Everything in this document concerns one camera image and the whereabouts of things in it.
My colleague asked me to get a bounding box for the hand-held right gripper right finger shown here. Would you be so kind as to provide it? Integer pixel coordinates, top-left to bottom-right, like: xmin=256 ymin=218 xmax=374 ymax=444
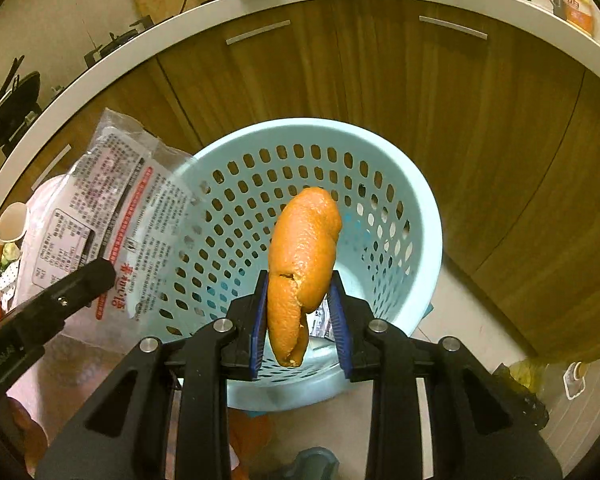
xmin=329 ymin=270 xmax=563 ymax=480

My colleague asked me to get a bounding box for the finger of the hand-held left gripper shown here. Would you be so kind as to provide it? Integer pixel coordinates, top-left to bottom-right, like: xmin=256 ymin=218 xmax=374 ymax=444
xmin=10 ymin=258 xmax=117 ymax=356

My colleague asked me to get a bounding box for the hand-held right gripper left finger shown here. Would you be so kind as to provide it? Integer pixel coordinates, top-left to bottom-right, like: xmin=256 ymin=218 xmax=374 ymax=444
xmin=35 ymin=270 xmax=271 ymax=480

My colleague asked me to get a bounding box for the small printed wrapper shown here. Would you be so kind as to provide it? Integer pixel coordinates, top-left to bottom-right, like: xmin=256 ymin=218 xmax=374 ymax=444
xmin=307 ymin=295 xmax=338 ymax=341

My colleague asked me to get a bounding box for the orange peel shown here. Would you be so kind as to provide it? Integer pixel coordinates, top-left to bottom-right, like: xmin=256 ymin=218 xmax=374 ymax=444
xmin=266 ymin=187 xmax=343 ymax=368

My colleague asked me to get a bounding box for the printed clear plastic bag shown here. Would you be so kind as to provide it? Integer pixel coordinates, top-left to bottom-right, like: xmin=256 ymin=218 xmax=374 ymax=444
xmin=17 ymin=107 xmax=201 ymax=346

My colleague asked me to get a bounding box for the light blue perforated basket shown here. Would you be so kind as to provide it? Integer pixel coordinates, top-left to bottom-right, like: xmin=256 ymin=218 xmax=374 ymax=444
xmin=172 ymin=117 xmax=443 ymax=411

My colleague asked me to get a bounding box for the white dotted wrapper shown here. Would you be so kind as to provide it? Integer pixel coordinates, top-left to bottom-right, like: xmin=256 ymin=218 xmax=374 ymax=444
xmin=0 ymin=260 xmax=21 ymax=311

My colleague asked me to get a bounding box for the white cup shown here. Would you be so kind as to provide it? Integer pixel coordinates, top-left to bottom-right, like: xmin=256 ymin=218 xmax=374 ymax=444
xmin=0 ymin=202 xmax=31 ymax=256

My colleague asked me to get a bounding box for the orange plastic bag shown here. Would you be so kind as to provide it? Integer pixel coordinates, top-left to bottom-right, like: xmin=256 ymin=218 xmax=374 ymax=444
xmin=227 ymin=407 xmax=276 ymax=480

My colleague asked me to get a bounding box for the grey plastic object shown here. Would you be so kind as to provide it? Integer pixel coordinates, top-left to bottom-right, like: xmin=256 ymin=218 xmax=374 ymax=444
xmin=280 ymin=447 xmax=341 ymax=480

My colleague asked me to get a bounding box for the black wok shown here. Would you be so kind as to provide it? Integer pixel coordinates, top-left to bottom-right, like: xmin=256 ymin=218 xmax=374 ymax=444
xmin=0 ymin=57 xmax=43 ymax=151

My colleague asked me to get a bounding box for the yellow oil bottle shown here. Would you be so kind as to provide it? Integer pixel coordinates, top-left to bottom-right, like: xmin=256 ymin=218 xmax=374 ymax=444
xmin=495 ymin=357 xmax=588 ymax=431

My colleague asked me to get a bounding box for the wooden base cabinet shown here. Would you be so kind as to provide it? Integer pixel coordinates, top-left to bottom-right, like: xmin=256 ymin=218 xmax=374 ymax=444
xmin=0 ymin=0 xmax=600 ymax=386

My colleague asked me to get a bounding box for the black gas stove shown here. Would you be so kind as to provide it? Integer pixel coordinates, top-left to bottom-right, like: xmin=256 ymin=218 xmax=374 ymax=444
xmin=50 ymin=0 xmax=211 ymax=96

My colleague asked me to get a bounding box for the orange dish soap bottle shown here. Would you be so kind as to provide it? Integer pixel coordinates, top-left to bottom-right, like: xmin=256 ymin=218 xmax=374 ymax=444
xmin=565 ymin=0 xmax=596 ymax=36

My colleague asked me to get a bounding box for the metal cabinet handle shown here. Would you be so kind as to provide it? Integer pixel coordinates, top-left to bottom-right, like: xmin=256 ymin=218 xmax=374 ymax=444
xmin=225 ymin=20 xmax=292 ymax=45
xmin=419 ymin=16 xmax=488 ymax=41
xmin=32 ymin=144 xmax=73 ymax=192

